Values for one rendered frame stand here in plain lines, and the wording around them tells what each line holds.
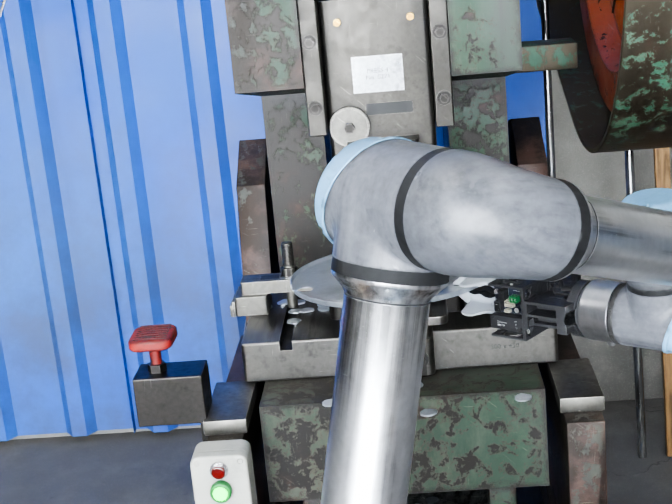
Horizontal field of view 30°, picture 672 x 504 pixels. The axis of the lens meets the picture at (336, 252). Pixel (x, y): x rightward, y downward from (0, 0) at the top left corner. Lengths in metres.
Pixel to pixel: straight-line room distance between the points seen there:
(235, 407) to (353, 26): 0.55
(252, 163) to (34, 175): 1.02
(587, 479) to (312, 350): 0.42
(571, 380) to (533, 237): 0.67
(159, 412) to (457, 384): 0.41
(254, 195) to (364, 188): 0.99
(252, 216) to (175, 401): 0.52
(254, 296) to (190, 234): 1.21
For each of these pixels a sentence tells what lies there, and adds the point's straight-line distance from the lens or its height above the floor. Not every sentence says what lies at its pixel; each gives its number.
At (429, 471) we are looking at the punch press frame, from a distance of 1.77.
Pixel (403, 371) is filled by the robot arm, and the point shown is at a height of 0.87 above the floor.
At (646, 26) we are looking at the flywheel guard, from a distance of 1.50.
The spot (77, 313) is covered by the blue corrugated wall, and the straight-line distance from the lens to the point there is 3.21.
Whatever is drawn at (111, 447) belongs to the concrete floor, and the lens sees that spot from 3.27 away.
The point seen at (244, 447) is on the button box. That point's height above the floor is 0.63.
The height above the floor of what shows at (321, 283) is 0.78.
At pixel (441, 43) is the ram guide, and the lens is 1.71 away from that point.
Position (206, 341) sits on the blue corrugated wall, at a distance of 3.18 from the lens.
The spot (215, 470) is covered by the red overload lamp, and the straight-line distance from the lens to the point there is 1.65.
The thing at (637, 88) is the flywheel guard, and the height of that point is 1.05.
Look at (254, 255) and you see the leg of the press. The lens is 2.15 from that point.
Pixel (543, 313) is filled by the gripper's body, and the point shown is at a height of 0.79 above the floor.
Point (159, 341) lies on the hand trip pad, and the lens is 1.69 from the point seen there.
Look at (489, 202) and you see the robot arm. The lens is 1.09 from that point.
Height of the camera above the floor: 1.33
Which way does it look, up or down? 16 degrees down
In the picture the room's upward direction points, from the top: 5 degrees counter-clockwise
